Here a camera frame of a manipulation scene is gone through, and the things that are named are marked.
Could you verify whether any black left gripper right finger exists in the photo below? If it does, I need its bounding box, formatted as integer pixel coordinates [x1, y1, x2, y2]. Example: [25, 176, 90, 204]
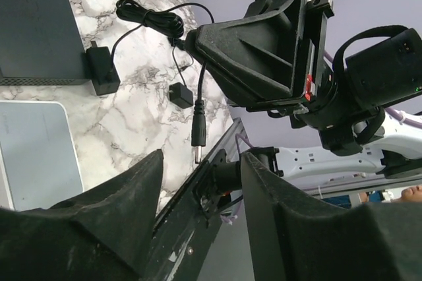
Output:
[241, 152, 421, 280]

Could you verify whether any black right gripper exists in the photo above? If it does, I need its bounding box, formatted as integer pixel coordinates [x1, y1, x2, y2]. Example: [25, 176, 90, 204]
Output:
[185, 0, 340, 129]

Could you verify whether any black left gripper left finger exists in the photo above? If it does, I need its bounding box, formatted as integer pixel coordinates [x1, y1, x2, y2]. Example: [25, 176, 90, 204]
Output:
[1, 150, 164, 280]

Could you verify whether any white grey small switch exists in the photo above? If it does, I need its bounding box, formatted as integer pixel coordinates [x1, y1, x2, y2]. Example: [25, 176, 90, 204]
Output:
[1, 100, 84, 211]

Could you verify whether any black power adapter with cable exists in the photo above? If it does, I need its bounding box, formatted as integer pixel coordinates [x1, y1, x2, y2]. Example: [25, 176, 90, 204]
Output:
[86, 0, 215, 164]

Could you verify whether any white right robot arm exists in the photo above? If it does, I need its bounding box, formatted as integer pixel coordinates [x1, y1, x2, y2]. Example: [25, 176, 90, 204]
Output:
[185, 0, 421, 280]

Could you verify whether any small black power adapter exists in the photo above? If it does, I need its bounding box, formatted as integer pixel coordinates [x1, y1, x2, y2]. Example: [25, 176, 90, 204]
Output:
[167, 37, 194, 109]

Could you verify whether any person in blue shirt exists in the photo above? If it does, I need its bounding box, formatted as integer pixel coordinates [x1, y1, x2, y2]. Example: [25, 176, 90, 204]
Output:
[359, 185, 421, 203]

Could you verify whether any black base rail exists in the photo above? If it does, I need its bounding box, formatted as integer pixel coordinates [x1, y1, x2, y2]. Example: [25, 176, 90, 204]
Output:
[143, 118, 246, 280]

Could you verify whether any black network switch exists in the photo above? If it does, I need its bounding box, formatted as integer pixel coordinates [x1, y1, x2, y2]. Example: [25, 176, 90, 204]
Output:
[1, 0, 90, 86]

